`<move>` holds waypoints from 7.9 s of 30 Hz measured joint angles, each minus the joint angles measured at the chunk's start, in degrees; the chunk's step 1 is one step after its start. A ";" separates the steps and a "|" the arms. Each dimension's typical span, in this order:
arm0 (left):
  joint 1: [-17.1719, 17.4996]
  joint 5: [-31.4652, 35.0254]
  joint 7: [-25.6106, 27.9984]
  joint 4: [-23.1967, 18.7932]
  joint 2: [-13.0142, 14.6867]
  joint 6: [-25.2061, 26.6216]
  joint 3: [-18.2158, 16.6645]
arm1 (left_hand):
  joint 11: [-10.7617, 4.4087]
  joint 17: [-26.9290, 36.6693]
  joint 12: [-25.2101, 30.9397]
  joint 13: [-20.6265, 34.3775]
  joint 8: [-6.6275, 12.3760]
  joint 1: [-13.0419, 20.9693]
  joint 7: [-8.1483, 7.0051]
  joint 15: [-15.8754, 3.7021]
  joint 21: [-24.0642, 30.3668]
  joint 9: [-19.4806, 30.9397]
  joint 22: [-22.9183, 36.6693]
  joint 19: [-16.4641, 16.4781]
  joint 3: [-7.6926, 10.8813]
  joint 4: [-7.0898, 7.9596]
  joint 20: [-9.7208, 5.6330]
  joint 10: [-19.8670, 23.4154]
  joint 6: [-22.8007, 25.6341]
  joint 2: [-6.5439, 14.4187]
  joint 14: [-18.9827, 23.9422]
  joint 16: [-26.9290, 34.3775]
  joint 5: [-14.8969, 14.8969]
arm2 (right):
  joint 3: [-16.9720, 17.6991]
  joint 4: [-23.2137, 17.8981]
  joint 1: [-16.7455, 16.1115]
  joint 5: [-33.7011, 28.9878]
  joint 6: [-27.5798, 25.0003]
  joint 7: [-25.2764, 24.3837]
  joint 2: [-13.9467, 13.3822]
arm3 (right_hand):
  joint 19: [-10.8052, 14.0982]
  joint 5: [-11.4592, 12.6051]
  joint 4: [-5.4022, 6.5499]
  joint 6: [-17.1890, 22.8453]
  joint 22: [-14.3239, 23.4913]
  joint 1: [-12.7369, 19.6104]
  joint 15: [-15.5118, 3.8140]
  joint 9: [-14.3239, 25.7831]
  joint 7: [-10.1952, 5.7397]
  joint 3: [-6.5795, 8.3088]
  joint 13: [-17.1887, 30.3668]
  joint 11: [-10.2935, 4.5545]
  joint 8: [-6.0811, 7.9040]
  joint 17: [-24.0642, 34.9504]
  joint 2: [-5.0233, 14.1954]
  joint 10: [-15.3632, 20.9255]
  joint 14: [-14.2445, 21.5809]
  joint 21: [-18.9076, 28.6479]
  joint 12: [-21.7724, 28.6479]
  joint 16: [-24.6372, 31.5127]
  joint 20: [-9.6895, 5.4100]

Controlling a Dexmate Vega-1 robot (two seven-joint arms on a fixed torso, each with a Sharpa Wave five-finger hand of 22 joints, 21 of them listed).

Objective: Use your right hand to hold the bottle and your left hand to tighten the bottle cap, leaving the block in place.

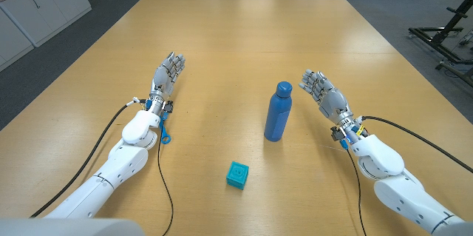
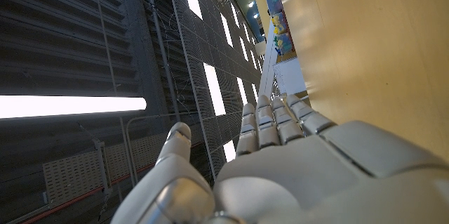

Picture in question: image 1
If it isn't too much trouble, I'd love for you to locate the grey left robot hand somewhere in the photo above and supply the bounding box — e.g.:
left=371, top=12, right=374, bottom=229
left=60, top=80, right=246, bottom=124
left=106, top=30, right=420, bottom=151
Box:
left=149, top=51, right=186, bottom=113

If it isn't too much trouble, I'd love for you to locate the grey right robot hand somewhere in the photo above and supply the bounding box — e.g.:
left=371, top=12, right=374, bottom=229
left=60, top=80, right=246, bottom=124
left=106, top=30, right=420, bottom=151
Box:
left=298, top=68, right=361, bottom=135

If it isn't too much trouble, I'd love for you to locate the blue metal bottle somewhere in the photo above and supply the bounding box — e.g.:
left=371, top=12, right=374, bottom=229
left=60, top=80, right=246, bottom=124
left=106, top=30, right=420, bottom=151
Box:
left=263, top=81, right=293, bottom=143

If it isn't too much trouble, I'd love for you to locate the teal cube block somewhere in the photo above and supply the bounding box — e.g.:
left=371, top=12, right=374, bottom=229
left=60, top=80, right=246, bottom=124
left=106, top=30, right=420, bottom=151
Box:
left=225, top=161, right=250, bottom=191

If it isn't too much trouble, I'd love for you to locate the white low cabinet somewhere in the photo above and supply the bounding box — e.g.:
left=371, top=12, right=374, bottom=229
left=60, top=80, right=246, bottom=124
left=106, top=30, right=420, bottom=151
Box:
left=0, top=0, right=92, bottom=73

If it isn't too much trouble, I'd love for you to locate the blue loop strap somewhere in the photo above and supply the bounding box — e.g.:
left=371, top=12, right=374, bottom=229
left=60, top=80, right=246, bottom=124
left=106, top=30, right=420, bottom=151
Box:
left=160, top=112, right=172, bottom=145

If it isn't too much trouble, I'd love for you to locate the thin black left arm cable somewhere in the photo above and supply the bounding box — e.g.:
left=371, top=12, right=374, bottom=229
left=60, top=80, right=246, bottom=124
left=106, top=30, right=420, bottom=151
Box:
left=157, top=115, right=174, bottom=236

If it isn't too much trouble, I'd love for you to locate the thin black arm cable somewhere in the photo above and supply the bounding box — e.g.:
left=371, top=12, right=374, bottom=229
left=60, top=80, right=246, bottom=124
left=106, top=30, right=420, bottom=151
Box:
left=343, top=146, right=367, bottom=236
left=157, top=115, right=174, bottom=236

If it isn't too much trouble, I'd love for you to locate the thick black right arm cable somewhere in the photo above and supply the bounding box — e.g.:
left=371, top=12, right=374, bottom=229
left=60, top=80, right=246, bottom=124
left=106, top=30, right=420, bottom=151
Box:
left=361, top=115, right=473, bottom=175

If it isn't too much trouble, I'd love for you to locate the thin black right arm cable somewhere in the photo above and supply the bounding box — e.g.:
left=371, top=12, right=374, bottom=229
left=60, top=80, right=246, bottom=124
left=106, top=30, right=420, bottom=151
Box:
left=343, top=146, right=367, bottom=236

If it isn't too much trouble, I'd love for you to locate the black metal stand frame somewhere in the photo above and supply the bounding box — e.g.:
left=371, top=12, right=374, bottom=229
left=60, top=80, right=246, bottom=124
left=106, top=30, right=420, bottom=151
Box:
left=408, top=0, right=473, bottom=89

